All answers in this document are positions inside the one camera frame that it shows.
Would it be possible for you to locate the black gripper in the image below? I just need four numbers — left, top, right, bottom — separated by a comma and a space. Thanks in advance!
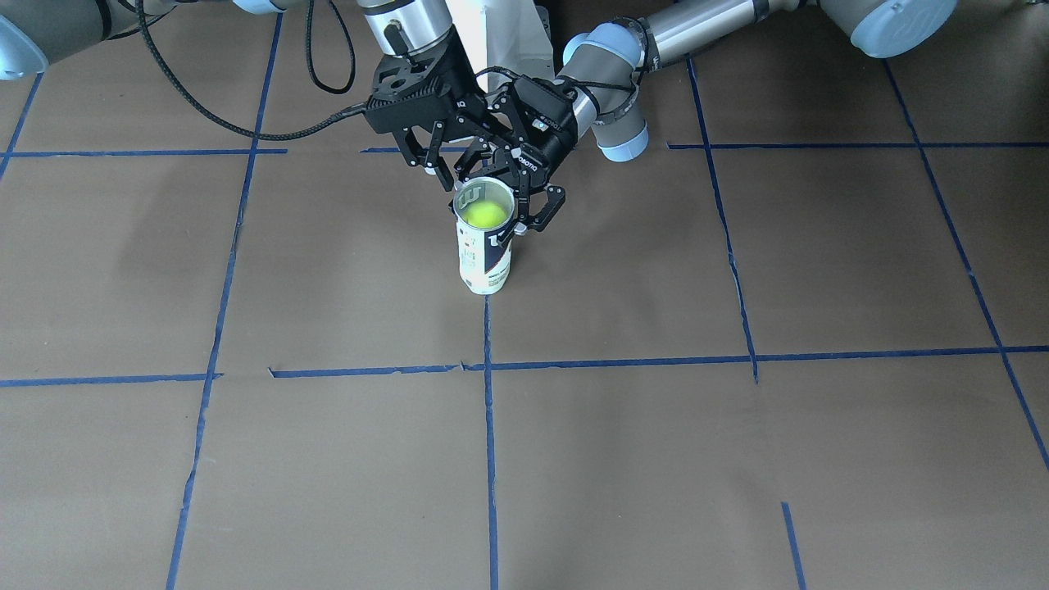
453, 75, 579, 247
365, 37, 493, 192

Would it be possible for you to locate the clear tennis ball can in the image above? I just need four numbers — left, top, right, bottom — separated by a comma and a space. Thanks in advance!
451, 178, 512, 295

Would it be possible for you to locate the yellow tennis ball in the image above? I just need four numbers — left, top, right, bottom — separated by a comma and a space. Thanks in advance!
461, 201, 510, 230

